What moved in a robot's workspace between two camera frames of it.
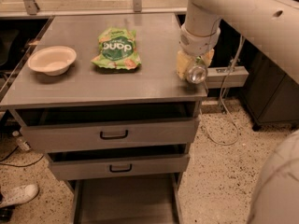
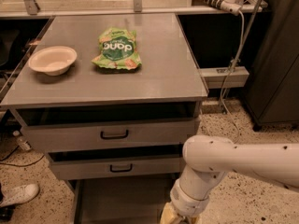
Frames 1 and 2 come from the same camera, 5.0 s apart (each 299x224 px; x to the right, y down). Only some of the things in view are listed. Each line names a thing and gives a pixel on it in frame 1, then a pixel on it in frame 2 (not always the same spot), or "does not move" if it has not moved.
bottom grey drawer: [151, 199] does not move
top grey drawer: [106, 123] does not move
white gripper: [199, 45] -> [189, 202]
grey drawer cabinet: [99, 93] does not move
